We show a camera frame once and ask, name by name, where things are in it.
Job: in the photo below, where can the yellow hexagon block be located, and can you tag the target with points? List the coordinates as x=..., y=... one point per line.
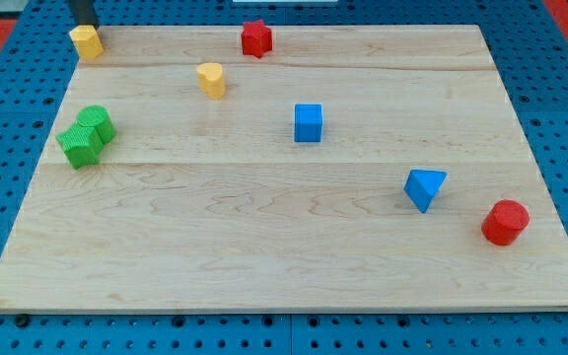
x=87, y=41

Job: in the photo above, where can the yellow heart block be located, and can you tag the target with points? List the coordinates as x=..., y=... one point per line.
x=211, y=80

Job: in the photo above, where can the blue cube block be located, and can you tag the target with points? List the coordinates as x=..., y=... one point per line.
x=308, y=123

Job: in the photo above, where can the wooden board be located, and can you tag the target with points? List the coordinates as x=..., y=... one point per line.
x=202, y=206

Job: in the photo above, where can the blue triangle block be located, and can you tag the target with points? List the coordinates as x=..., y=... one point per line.
x=422, y=186

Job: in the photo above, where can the red star block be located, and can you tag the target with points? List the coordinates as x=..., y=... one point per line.
x=256, y=38

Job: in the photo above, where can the green cylinder block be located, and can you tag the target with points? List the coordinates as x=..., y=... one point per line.
x=97, y=117

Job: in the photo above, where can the green star block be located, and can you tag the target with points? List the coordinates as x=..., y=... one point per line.
x=81, y=145

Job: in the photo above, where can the red cylinder block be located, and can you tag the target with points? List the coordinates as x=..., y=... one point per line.
x=505, y=222

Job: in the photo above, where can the black pusher rod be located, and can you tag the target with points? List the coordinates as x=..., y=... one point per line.
x=84, y=12

